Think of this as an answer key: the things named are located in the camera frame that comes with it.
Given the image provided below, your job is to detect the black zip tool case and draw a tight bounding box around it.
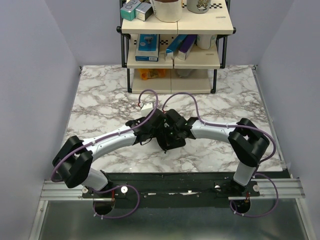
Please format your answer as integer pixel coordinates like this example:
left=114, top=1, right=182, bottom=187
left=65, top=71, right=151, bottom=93
left=156, top=130, right=186, bottom=152

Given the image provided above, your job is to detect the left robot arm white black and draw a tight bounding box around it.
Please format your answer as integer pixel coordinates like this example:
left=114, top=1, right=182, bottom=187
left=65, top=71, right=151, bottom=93
left=52, top=109, right=165, bottom=198

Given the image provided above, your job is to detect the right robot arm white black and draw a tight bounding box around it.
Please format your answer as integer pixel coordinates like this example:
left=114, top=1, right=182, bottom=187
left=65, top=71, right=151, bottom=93
left=156, top=109, right=270, bottom=196

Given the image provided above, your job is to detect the orange snack bag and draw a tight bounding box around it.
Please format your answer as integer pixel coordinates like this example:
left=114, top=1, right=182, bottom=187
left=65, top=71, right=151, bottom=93
left=138, top=68, right=166, bottom=80

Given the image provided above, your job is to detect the grey pouch on shelf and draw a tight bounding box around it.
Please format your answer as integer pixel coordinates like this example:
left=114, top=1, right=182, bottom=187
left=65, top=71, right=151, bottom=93
left=175, top=68, right=195, bottom=78

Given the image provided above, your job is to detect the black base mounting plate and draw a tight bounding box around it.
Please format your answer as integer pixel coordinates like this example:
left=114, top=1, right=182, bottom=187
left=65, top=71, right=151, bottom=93
left=82, top=172, right=260, bottom=209

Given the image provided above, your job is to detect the beige three-tier shelf rack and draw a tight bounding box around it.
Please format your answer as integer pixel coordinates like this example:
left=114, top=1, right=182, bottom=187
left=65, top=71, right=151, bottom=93
left=116, top=0, right=236, bottom=94

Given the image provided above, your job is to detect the blue toothpaste box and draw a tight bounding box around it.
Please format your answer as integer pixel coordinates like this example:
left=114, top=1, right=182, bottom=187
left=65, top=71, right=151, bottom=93
left=164, top=34, right=187, bottom=61

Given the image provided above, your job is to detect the blue razor package box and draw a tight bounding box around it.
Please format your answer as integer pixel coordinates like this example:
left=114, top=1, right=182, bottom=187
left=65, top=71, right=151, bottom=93
left=135, top=34, right=160, bottom=62

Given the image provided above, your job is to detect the purple toothpaste box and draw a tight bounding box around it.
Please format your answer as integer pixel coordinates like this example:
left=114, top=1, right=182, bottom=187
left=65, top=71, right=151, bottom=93
left=177, top=34, right=197, bottom=61

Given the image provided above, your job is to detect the white green cup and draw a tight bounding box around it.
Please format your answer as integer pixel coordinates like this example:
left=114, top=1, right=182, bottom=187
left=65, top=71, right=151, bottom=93
left=196, top=34, right=217, bottom=50

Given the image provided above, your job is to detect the white round tub brown lid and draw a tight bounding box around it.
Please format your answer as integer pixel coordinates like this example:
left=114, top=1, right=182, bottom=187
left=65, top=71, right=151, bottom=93
left=150, top=0, right=182, bottom=23

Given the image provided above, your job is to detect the silver grey small box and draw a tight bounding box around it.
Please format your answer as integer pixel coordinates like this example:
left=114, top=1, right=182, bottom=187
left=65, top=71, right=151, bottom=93
left=135, top=2, right=153, bottom=22

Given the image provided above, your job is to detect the teal white carton box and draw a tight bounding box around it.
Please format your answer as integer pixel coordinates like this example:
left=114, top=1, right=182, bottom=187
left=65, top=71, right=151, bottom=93
left=120, top=0, right=141, bottom=21

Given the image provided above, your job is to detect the white printed mug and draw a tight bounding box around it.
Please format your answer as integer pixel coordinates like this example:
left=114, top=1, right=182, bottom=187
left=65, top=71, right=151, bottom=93
left=186, top=0, right=211, bottom=14

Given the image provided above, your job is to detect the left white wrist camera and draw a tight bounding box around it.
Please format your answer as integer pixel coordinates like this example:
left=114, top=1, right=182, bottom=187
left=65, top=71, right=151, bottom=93
left=140, top=102, right=154, bottom=117

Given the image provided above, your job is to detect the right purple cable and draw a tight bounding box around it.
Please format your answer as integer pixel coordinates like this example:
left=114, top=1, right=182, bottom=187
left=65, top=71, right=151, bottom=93
left=161, top=92, right=280, bottom=218

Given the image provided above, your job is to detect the purple cable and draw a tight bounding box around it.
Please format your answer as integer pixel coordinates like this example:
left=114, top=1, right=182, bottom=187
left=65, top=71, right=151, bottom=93
left=50, top=88, right=159, bottom=221
left=161, top=92, right=280, bottom=218

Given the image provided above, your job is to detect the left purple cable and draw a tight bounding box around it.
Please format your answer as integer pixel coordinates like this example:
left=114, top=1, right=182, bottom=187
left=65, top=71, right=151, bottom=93
left=50, top=88, right=159, bottom=221

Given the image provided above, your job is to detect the aluminium rail profile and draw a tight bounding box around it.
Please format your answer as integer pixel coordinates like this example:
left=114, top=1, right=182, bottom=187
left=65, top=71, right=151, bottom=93
left=40, top=178, right=306, bottom=202

